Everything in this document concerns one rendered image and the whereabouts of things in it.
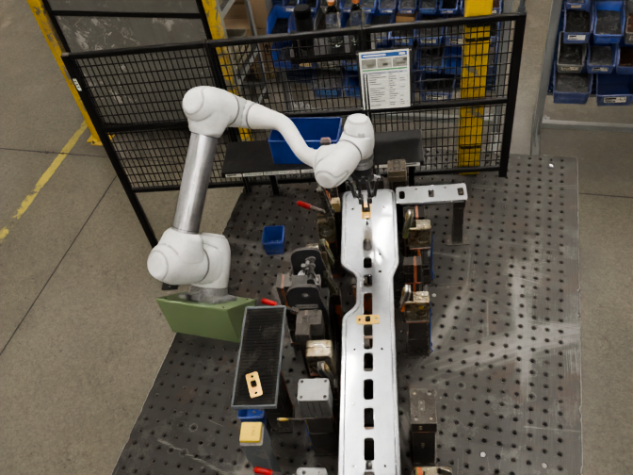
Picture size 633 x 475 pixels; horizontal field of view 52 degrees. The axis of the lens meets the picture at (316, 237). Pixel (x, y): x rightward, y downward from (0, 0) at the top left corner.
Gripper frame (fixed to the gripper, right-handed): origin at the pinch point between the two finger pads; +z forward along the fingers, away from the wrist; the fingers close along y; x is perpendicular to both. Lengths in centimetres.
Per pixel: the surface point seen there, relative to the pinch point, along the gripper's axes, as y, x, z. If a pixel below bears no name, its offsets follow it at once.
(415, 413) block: 14, -84, 9
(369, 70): 4, 55, -24
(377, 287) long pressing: 3.3, -32.6, 11.7
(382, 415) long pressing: 4, -83, 12
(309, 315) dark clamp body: -20, -49, 4
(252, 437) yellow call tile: -33, -98, -4
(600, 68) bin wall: 127, 134, 40
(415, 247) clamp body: 18.8, -8.2, 18.2
